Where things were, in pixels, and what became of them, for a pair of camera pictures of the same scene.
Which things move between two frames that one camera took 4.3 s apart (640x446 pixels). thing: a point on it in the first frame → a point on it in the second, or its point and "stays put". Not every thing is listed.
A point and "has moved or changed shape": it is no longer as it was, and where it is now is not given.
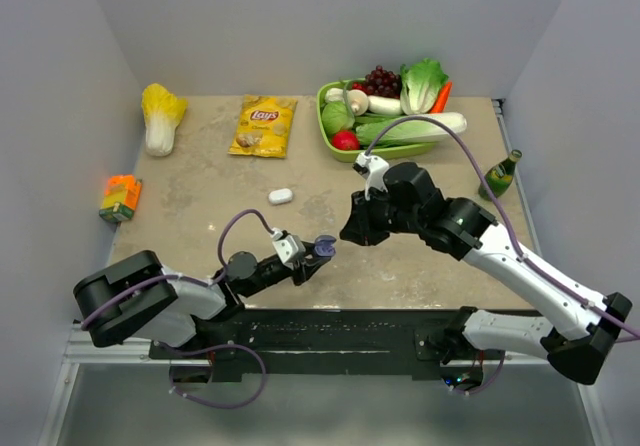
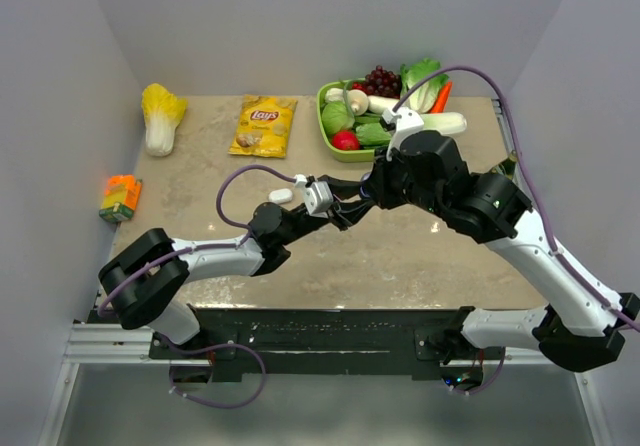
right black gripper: [360, 228] → [379, 181]
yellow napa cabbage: [162, 111] stays put
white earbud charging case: [280, 196] stays put
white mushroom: [359, 102] stays put
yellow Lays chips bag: [265, 126] stays put
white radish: [384, 105] stays put
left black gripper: [307, 265] → [346, 213]
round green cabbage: [337, 116] stays put
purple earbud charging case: [324, 245] has moved or changed shape
